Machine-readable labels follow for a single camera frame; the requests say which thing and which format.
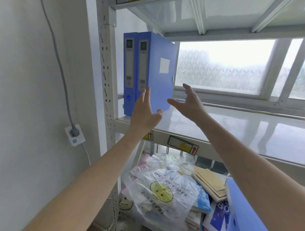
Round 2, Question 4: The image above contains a person's right hand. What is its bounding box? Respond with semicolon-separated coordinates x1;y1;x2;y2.
167;83;211;124

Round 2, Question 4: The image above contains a person's left hand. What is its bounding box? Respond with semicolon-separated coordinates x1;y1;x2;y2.
130;86;164;134

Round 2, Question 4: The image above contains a person's right forearm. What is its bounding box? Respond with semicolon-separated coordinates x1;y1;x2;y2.
198;115;305;231

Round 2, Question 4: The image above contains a person's left forearm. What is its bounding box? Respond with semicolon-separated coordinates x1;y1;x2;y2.
23;130;149;231

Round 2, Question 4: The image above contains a blue file box white label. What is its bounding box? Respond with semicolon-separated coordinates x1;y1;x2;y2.
135;32;179;113

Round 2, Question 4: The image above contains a blue file box round hole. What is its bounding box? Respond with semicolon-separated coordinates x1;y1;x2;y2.
123;32;139;117

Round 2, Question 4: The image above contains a green bordered arrow sticker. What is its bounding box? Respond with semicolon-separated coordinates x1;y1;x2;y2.
167;135;199;156

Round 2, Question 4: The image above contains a crumpled clear plastic bag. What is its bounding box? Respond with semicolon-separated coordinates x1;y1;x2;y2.
142;153;195;178

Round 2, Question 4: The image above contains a frosted glass window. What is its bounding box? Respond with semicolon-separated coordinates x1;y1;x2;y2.
173;38;305;112

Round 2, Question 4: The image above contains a white metal shelf rack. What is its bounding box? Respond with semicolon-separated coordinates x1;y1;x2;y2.
96;0;305;231

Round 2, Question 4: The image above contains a clear smiley plastic bag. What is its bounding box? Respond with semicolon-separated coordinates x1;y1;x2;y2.
123;164;203;231

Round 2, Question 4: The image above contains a spiral bound notebook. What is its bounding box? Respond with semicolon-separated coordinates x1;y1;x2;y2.
191;173;227;203

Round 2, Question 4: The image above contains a small smiley plastic bag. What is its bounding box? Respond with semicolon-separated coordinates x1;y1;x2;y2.
119;192;134;213

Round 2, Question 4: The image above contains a light blue book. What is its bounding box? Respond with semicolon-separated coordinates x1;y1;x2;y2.
193;183;212;214

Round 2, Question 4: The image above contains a dark blue printed booklet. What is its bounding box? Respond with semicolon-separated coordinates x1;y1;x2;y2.
203;199;236;231

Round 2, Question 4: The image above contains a plain blue file box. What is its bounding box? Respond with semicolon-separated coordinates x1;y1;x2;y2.
224;177;262;231

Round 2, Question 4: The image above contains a thin white cable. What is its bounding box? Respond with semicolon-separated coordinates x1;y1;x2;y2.
82;143;92;167

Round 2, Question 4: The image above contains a white wall socket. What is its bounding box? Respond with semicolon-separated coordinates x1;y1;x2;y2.
64;124;86;147

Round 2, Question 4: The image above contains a grey power cable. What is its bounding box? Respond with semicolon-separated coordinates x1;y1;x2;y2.
40;0;76;128

